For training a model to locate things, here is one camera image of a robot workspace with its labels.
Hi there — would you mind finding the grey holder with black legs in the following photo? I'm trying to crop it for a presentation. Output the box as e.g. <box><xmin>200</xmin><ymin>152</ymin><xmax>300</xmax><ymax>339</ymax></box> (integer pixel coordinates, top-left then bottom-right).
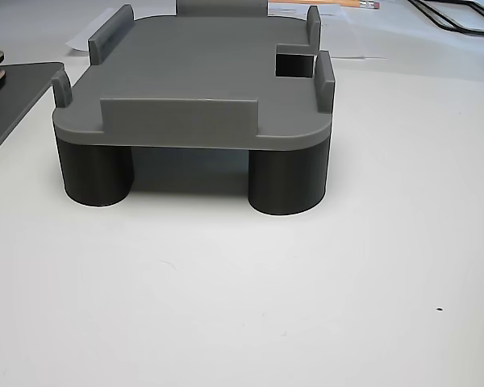
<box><xmin>51</xmin><ymin>0</ymin><xmax>336</xmax><ymax>217</ymax></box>

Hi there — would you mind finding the yellow pencil with eraser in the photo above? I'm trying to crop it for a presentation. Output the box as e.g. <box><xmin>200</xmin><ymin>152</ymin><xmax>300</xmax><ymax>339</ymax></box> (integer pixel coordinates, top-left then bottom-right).
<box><xmin>338</xmin><ymin>0</ymin><xmax>381</xmax><ymax>10</ymax></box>

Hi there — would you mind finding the black flat tray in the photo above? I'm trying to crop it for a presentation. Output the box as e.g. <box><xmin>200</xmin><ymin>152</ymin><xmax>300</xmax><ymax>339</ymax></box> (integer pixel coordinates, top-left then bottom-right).
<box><xmin>0</xmin><ymin>60</ymin><xmax>65</xmax><ymax>166</ymax></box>

